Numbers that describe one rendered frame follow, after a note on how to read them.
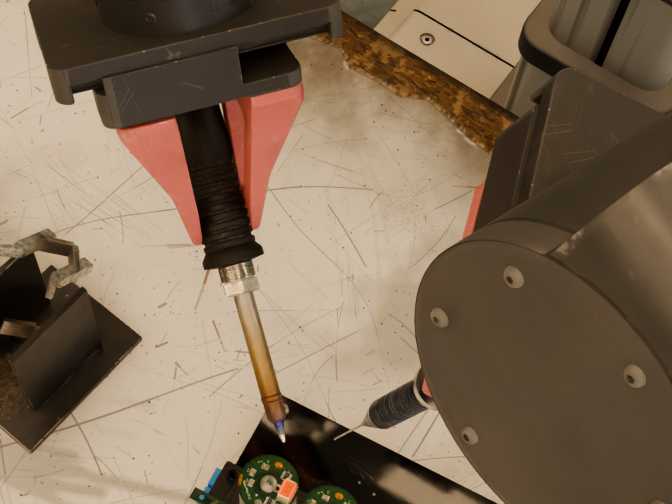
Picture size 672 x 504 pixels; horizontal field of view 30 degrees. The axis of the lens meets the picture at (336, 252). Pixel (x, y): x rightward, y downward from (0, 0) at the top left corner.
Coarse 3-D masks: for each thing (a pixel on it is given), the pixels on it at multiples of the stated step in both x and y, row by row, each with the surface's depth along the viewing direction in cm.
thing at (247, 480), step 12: (264, 456) 52; (276, 456) 52; (252, 468) 52; (264, 468) 52; (276, 468) 52; (288, 468) 52; (240, 480) 52; (252, 480) 51; (240, 492) 51; (252, 492) 51; (276, 492) 51
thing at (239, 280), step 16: (224, 272) 49; (240, 272) 49; (224, 288) 49; (240, 288) 49; (256, 288) 49; (240, 304) 49; (240, 320) 50; (256, 320) 49; (256, 336) 49; (256, 352) 49; (256, 368) 49; (272, 368) 50; (272, 384) 49; (272, 400) 49; (272, 416) 49
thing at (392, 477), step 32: (288, 416) 58; (320, 416) 58; (256, 448) 57; (288, 448) 58; (320, 448) 58; (352, 448) 58; (384, 448) 58; (320, 480) 57; (352, 480) 57; (384, 480) 57; (416, 480) 57; (448, 480) 57
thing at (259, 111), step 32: (160, 64) 42; (192, 64) 42; (224, 64) 42; (256, 64) 44; (288, 64) 44; (96, 96) 42; (128, 96) 42; (160, 96) 42; (192, 96) 43; (224, 96) 43; (256, 96) 44; (288, 96) 44; (256, 128) 45; (288, 128) 45; (256, 160) 46; (256, 192) 48; (256, 224) 50
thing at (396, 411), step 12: (420, 372) 40; (408, 384) 41; (420, 384) 40; (384, 396) 43; (396, 396) 42; (408, 396) 41; (420, 396) 40; (372, 408) 44; (384, 408) 43; (396, 408) 42; (408, 408) 41; (420, 408) 41; (432, 408) 40; (372, 420) 44; (384, 420) 43; (396, 420) 43
